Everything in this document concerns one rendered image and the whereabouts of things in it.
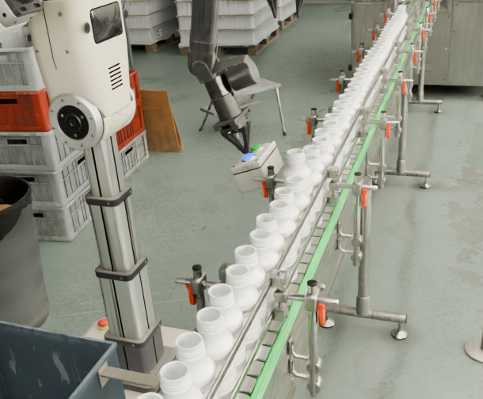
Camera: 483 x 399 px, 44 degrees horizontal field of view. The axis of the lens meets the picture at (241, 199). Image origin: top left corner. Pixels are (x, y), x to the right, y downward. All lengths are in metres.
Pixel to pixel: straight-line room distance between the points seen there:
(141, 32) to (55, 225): 4.99
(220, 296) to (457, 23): 4.84
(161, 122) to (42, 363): 3.42
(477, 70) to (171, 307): 3.70
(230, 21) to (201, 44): 6.26
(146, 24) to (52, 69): 6.58
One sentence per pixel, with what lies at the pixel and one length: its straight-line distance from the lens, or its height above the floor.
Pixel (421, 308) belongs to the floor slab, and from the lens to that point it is 2.86.
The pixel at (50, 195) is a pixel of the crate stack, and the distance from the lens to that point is 3.53.
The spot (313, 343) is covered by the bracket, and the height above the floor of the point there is 0.99.
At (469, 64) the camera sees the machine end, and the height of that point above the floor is 0.31.
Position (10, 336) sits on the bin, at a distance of 1.34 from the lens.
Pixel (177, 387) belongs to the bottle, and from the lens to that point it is 0.77.
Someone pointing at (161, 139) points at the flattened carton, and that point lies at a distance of 4.68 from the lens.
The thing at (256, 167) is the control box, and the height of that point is 1.11.
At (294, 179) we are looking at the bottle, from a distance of 1.25.
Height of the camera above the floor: 1.67
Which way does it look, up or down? 26 degrees down
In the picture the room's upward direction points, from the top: 4 degrees counter-clockwise
